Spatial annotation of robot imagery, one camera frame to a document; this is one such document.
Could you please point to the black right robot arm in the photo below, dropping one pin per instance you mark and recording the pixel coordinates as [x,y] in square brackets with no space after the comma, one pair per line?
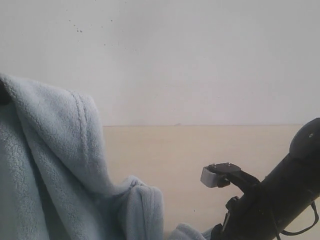
[267,207]

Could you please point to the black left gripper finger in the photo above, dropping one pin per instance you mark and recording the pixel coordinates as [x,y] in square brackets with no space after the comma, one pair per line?
[5,97]

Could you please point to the light blue terry towel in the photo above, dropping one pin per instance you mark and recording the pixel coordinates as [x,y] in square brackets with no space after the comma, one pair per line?
[54,182]

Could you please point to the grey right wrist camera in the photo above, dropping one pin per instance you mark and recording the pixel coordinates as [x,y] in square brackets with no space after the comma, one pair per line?
[218,174]

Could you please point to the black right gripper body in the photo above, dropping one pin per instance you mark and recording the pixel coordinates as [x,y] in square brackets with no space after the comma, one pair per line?
[238,221]

